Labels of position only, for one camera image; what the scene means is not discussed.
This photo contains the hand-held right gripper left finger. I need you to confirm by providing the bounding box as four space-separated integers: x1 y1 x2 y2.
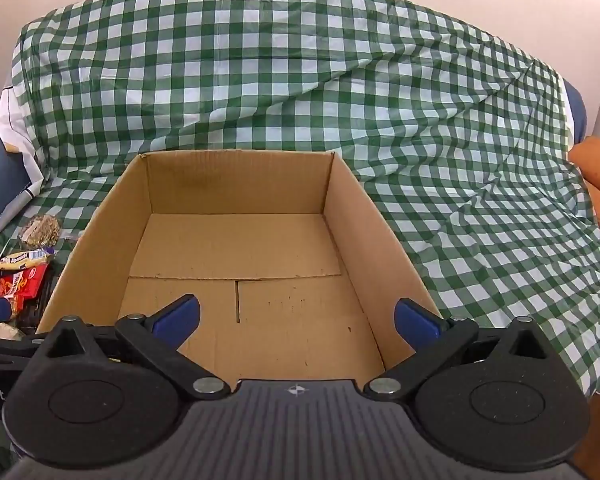
35 294 231 402

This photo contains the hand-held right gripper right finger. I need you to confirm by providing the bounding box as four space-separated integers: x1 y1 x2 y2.
364 297 551 402

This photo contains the red snack packet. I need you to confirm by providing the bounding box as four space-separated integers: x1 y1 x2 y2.
0 264 50 300

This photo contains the cardboard box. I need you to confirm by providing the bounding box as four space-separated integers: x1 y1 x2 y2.
36 150 443 386

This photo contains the dark snack packet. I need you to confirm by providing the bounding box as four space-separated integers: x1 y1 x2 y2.
21 266 62 334

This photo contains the yellow white snack bar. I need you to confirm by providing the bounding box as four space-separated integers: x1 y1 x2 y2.
0 249 52 271

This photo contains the clear bag of seeds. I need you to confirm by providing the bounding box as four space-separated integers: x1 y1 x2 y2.
19 214 63 248

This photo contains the blue pillow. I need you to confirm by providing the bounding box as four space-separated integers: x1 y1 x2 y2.
0 132 34 252

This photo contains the green checked tablecloth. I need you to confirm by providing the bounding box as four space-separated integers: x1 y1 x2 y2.
0 0 600 466

